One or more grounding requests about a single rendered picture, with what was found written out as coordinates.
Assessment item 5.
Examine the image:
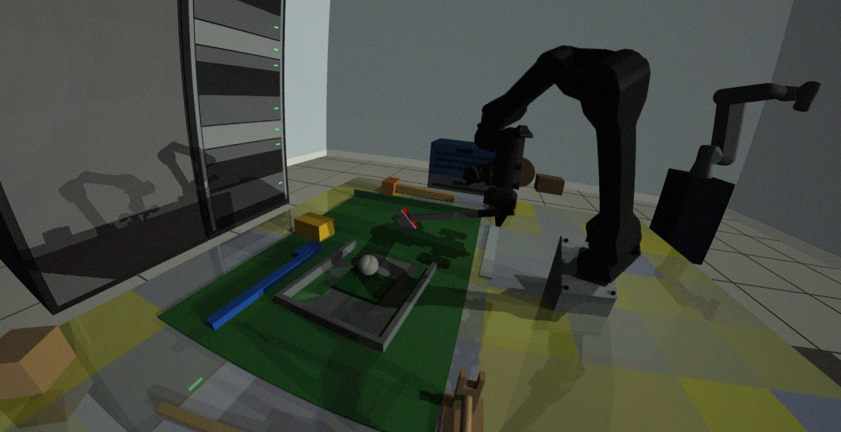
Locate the white golf ball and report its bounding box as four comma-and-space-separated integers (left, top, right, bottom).
358, 254, 379, 275

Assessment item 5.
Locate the green flat mat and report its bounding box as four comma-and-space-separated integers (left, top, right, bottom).
157, 196, 481, 432

